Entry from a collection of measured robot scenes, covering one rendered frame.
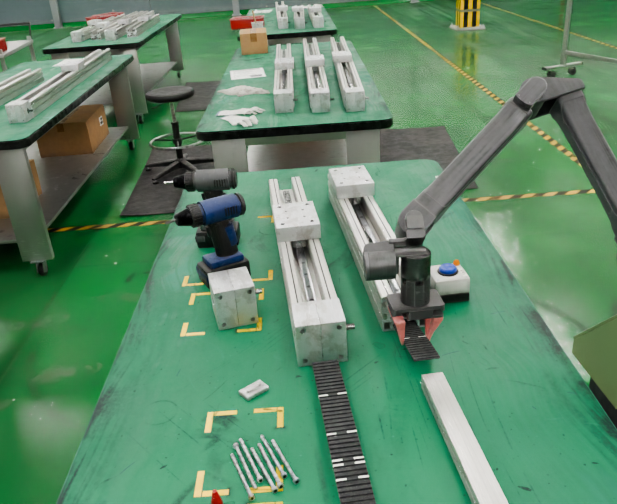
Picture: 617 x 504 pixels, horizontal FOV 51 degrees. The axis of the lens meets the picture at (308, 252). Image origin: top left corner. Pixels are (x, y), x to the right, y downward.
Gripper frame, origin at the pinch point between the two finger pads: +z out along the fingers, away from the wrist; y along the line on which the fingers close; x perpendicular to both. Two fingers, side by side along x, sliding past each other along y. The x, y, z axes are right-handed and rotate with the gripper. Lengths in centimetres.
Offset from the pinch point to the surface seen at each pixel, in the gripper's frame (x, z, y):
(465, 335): -2.7, 2.5, -11.6
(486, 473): 37.4, -0.2, -1.0
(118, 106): -441, 40, 133
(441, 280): -16.1, -3.6, -10.4
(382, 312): -7.7, -2.2, 4.9
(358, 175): -72, -10, -2
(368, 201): -61, -6, -3
